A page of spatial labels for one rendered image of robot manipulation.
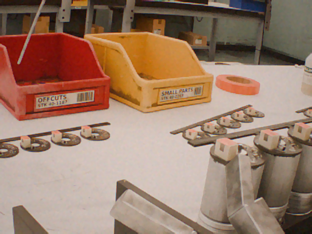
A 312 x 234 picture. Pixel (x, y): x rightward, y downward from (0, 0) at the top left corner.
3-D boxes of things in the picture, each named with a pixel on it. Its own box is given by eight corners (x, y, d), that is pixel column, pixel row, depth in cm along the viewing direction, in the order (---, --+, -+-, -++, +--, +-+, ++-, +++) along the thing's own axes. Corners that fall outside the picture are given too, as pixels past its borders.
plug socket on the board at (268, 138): (280, 147, 19) (283, 133, 18) (269, 150, 18) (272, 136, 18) (267, 141, 19) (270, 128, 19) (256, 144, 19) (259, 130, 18)
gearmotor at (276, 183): (287, 235, 20) (311, 145, 19) (256, 250, 19) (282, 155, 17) (255, 215, 22) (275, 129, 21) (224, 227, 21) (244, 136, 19)
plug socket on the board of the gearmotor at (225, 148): (239, 158, 17) (242, 143, 17) (225, 162, 16) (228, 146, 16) (226, 151, 18) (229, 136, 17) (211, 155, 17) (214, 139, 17)
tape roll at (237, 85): (250, 84, 59) (251, 76, 58) (265, 96, 53) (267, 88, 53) (210, 80, 58) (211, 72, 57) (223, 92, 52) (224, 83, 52)
